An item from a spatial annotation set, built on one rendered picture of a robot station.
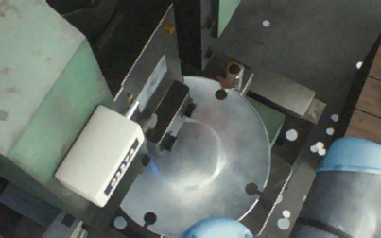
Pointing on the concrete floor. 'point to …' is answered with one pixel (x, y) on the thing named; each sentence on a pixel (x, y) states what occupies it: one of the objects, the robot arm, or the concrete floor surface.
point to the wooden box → (374, 94)
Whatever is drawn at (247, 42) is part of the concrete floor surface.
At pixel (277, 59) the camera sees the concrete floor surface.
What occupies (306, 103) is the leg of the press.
